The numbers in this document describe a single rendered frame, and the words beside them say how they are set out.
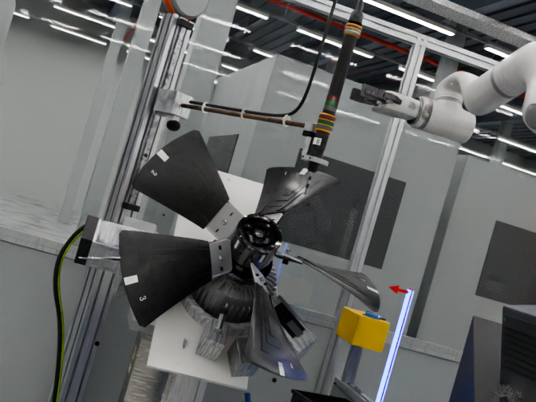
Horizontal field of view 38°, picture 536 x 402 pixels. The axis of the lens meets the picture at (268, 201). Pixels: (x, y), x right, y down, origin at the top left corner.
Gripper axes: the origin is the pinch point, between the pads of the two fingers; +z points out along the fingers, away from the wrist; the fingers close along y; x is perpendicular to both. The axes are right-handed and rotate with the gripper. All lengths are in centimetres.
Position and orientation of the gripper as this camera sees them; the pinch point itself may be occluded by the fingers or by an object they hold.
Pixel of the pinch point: (360, 92)
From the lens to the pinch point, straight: 206.2
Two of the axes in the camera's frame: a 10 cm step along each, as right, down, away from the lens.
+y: -2.0, -0.3, 9.8
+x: 2.8, -9.6, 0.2
